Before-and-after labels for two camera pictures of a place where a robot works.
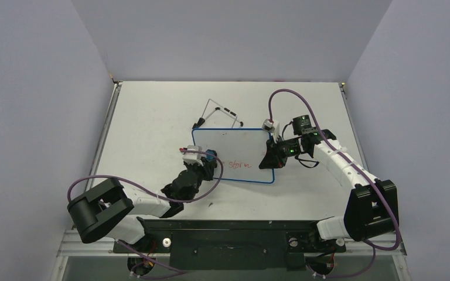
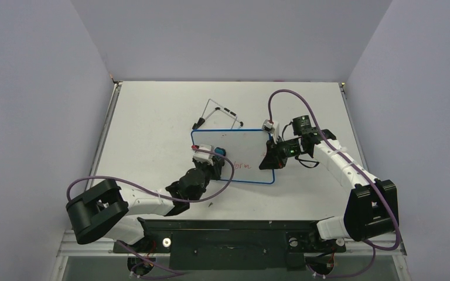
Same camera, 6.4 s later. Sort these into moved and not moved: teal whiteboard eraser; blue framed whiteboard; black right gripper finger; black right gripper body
Moved: teal whiteboard eraser
Not moved: blue framed whiteboard; black right gripper finger; black right gripper body
